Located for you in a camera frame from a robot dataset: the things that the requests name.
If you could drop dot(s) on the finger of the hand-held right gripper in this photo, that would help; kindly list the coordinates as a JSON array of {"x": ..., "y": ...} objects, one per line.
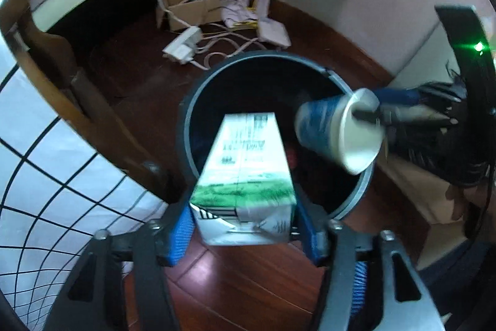
[
  {"x": 399, "y": 95},
  {"x": 403, "y": 117}
]

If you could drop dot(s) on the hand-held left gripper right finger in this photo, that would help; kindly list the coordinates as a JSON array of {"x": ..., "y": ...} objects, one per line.
[{"x": 313, "y": 238}]

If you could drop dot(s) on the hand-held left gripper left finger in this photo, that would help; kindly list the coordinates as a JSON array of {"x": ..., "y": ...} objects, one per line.
[{"x": 180, "y": 236}]

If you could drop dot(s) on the blue print paper cup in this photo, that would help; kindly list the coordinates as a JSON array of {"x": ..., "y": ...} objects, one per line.
[{"x": 321, "y": 125}]

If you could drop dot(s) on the green white milk carton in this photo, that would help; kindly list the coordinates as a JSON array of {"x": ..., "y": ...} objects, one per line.
[{"x": 244, "y": 176}]

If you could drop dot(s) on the black round waste bin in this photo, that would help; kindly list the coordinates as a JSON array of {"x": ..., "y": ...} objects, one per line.
[{"x": 252, "y": 83}]

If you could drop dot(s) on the blue striped cloth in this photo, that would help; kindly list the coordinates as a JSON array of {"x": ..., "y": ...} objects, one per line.
[{"x": 359, "y": 288}]

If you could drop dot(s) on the flat white network box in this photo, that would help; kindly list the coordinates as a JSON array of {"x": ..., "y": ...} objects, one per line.
[{"x": 273, "y": 32}]

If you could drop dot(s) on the person's leg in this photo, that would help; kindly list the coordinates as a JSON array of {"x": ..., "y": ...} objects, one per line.
[{"x": 457, "y": 276}]

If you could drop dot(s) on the white router with antennas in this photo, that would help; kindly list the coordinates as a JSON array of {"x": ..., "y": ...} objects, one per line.
[{"x": 244, "y": 11}]

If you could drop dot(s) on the white power strip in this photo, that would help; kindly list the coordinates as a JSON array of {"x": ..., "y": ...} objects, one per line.
[{"x": 182, "y": 44}]

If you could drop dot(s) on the wooden furniture frame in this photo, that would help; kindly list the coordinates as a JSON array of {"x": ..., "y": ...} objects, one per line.
[{"x": 77, "y": 90}]

